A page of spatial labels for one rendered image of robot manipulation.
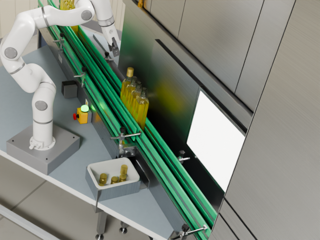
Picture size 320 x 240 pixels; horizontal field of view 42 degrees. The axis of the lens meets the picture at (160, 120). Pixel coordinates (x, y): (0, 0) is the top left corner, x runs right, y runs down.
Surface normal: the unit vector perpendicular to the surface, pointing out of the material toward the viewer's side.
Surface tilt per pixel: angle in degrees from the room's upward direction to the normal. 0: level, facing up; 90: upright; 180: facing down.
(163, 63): 90
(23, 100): 0
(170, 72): 90
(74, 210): 0
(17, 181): 0
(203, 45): 90
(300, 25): 90
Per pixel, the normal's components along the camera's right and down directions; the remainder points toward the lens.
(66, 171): 0.17, -0.80
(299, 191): -0.88, 0.14
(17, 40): 0.16, 0.45
